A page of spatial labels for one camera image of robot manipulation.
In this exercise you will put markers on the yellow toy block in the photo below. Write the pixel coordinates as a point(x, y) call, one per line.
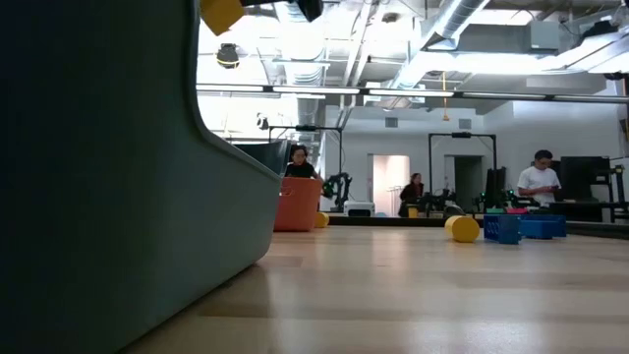
point(462, 229)
point(221, 15)
point(322, 220)

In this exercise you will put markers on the small pink object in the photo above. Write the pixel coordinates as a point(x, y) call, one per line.
point(516, 210)

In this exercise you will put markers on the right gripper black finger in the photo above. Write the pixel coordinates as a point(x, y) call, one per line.
point(309, 9)

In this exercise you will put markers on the white box device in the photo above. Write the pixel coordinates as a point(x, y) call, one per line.
point(359, 208)

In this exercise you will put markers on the black metal table frame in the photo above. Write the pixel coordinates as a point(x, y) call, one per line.
point(383, 221)

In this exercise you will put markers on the black gantry frame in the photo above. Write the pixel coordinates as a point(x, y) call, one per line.
point(304, 128)
point(462, 135)

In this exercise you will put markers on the small orange plastic bin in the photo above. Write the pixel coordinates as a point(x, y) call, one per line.
point(297, 206)

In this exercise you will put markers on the person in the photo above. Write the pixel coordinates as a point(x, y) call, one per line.
point(300, 169)
point(538, 182)
point(412, 194)

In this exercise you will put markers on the black overhead crossbar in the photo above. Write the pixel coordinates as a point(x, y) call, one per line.
point(268, 89)

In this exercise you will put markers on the black background robot arm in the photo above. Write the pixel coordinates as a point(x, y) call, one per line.
point(435, 200)
point(339, 187)

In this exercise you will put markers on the black hanging camera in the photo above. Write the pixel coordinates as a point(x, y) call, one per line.
point(227, 55)

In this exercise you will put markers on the small green object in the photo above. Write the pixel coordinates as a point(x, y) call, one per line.
point(495, 210)

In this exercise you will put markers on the black background cabinet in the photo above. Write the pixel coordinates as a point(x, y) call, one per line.
point(585, 177)

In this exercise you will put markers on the silver ceiling duct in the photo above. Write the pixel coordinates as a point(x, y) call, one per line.
point(457, 17)

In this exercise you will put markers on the blue toy block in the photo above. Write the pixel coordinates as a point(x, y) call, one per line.
point(562, 227)
point(502, 230)

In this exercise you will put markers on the teal plastic bin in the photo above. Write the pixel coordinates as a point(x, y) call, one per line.
point(98, 196)

